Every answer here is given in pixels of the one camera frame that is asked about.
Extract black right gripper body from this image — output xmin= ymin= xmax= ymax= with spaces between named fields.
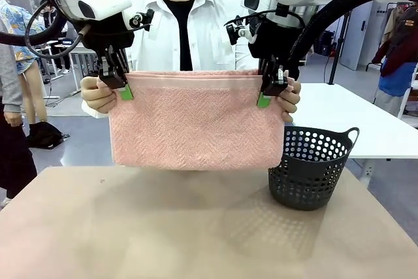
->
xmin=246 ymin=9 xmax=302 ymax=64

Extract bystander hand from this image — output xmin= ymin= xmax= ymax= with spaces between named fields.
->
xmin=3 ymin=107 xmax=23 ymax=128

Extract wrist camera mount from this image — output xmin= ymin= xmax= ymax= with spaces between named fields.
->
xmin=224 ymin=17 xmax=259 ymax=46
xmin=128 ymin=8 xmax=155 ymax=33

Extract pink terry towel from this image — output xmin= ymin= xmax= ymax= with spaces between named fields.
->
xmin=108 ymin=69 xmax=284 ymax=172

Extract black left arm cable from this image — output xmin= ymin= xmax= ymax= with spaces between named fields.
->
xmin=0 ymin=0 xmax=92 ymax=60

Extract white work table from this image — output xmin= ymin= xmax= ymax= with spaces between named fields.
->
xmin=291 ymin=82 xmax=418 ymax=179

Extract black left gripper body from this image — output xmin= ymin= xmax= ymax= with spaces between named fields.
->
xmin=75 ymin=10 xmax=136 ymax=64

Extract black suitcase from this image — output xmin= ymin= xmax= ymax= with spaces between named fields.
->
xmin=312 ymin=30 xmax=336 ymax=57

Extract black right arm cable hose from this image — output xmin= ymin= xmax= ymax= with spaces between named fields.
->
xmin=287 ymin=0 xmax=374 ymax=79

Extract bystander in grey sweater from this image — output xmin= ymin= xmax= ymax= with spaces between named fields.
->
xmin=0 ymin=0 xmax=39 ymax=208

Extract person's left hand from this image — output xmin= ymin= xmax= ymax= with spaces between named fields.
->
xmin=280 ymin=78 xmax=302 ymax=123

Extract grey door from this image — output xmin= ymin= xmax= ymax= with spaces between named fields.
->
xmin=339 ymin=0 xmax=374 ymax=71

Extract clothes rack with garments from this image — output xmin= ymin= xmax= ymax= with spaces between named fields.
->
xmin=372 ymin=4 xmax=418 ymax=78

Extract blue hanging garment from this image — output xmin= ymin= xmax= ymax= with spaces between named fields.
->
xmin=378 ymin=61 xmax=418 ymax=97

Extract black tripod pole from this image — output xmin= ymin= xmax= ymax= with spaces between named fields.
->
xmin=327 ymin=10 xmax=352 ymax=86

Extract dark grey perforated laundry basket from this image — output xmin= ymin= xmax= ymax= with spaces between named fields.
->
xmin=268 ymin=125 xmax=361 ymax=212

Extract black bag on floor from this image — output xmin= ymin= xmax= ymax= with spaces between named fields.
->
xmin=25 ymin=121 xmax=65 ymax=150

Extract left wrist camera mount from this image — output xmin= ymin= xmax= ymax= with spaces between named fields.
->
xmin=128 ymin=8 xmax=155 ymax=33

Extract beige hanging coat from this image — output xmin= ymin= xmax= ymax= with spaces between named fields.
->
xmin=380 ymin=6 xmax=405 ymax=48

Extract person's right hand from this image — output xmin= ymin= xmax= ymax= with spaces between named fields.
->
xmin=80 ymin=76 xmax=118 ymax=114

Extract blue floral shirt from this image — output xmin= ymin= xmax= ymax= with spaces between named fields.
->
xmin=0 ymin=0 xmax=46 ymax=76

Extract person torso in white shirt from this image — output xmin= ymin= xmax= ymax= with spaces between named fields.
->
xmin=125 ymin=0 xmax=263 ymax=73

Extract background person dark clothes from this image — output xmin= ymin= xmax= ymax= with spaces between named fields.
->
xmin=41 ymin=0 xmax=72 ymax=75

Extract person's right forearm white sleeve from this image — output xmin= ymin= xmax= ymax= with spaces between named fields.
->
xmin=80 ymin=99 xmax=111 ymax=120

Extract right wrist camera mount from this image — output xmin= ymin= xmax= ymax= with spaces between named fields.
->
xmin=224 ymin=17 xmax=259 ymax=46

